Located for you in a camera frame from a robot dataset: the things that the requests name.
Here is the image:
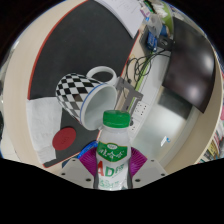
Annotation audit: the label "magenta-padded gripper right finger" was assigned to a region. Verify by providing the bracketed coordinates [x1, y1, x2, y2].
[128, 146, 168, 190]

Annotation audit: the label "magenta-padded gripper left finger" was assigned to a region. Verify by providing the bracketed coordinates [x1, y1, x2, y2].
[59, 146, 101, 190]

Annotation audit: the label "white drink bottle green cap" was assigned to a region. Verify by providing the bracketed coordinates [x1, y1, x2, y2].
[95, 109, 132, 192]

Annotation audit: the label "flat round red coaster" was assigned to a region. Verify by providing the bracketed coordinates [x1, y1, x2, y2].
[51, 126, 77, 152]

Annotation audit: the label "white folded paper napkin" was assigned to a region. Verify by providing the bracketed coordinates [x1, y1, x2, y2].
[25, 97, 64, 164]

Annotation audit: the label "grey metal laptop stand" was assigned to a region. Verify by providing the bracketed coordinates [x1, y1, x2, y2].
[114, 77, 144, 113]

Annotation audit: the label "black white checkered mug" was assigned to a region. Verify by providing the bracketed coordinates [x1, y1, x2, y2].
[55, 65, 119, 131]

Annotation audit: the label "black computer monitor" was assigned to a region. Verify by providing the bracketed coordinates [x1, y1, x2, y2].
[162, 16, 216, 114]

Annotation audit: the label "black desk mat red edge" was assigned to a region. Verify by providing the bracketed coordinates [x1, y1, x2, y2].
[27, 0, 141, 168]

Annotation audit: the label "small blue box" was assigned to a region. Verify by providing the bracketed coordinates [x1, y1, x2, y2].
[146, 31, 158, 51]

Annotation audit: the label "white open notebook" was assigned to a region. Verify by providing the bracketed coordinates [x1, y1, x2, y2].
[94, 0, 146, 39]

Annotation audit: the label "white wall power outlet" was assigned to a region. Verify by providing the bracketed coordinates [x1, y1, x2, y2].
[132, 100, 150, 118]

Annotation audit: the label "black tangled cables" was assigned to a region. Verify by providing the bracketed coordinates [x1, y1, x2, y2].
[126, 53, 168, 89]

